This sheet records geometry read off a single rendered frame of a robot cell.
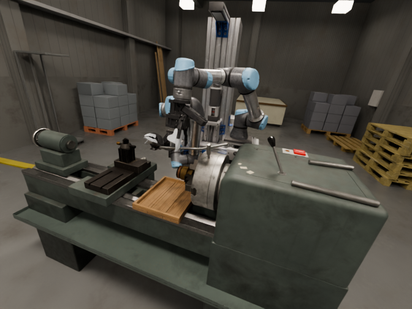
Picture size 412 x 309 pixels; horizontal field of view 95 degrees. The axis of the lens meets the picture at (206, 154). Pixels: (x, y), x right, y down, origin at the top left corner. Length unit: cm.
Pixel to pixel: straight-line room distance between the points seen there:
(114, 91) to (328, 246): 522
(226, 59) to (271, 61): 816
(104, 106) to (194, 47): 621
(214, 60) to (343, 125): 649
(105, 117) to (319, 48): 859
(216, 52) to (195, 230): 133
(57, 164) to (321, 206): 165
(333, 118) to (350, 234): 681
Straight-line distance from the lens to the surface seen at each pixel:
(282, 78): 985
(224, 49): 171
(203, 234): 110
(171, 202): 122
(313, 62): 1008
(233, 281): 119
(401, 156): 467
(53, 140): 171
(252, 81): 117
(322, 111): 746
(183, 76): 78
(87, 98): 548
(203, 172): 93
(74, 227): 173
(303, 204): 82
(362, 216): 88
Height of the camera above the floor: 163
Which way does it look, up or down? 23 degrees down
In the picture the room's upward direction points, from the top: 5 degrees clockwise
